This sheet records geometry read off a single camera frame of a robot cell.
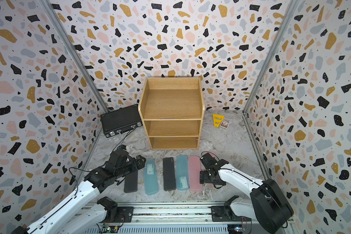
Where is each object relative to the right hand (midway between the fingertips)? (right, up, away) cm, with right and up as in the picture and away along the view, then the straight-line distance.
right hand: (209, 180), depth 86 cm
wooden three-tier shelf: (-21, +41, -8) cm, 47 cm away
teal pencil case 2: (-16, +3, +4) cm, 17 cm away
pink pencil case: (-9, +2, +4) cm, 10 cm away
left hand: (-38, +13, -7) cm, 41 cm away
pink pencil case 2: (-1, +19, -15) cm, 24 cm away
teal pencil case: (-35, +1, +1) cm, 35 cm away
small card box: (+17, +34, +27) cm, 46 cm away
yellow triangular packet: (+12, +37, +31) cm, 50 cm away
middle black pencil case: (-23, +1, -2) cm, 23 cm away
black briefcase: (-63, +35, +22) cm, 76 cm away
